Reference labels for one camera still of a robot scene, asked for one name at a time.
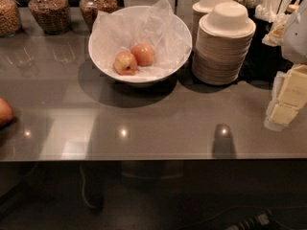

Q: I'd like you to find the left apple in bowl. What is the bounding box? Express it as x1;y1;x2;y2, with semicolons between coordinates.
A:
113;51;137;76

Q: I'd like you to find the apple in bowl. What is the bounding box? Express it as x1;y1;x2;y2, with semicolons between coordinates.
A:
130;43;155;66
113;51;137;76

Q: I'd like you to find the left glass cereal jar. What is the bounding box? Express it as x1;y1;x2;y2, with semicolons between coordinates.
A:
0;0;22;37

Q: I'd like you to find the rear stack of paper bowls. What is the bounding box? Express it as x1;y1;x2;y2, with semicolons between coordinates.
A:
191;0;233;46

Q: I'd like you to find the right apple in bowl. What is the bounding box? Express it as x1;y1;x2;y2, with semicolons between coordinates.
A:
130;43;155;66

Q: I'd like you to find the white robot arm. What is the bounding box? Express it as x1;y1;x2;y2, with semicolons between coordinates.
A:
264;0;307;131

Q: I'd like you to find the front stack of paper bowls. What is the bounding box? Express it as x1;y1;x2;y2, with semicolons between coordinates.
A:
192;1;256;85

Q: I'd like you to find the black cutlery holder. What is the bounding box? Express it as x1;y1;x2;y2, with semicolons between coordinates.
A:
239;9;293;82

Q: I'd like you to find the stack of paper bowls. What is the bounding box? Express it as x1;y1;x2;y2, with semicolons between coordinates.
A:
192;1;256;85
191;0;233;46

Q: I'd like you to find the right glass cereal jar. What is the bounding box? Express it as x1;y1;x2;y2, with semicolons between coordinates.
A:
79;0;118;30

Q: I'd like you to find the white tissue paper liner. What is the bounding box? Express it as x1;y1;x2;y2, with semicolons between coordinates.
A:
91;0;192;79

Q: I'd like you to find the glass cereal jar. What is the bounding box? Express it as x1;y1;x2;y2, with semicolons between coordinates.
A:
0;0;22;37
79;0;118;30
28;0;71;35

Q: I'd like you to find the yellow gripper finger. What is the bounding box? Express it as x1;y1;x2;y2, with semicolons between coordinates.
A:
264;64;307;131

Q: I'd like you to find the white ceramic bowl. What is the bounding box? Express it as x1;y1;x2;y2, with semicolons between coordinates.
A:
87;5;193;85

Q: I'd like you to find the white plastic cutlery bundle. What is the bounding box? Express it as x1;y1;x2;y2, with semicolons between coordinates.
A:
231;0;294;24

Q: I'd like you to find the middle glass cereal jar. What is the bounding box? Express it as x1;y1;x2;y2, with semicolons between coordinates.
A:
28;0;71;35

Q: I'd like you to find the apple at left edge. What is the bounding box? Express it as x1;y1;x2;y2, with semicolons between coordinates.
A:
0;98;13;127

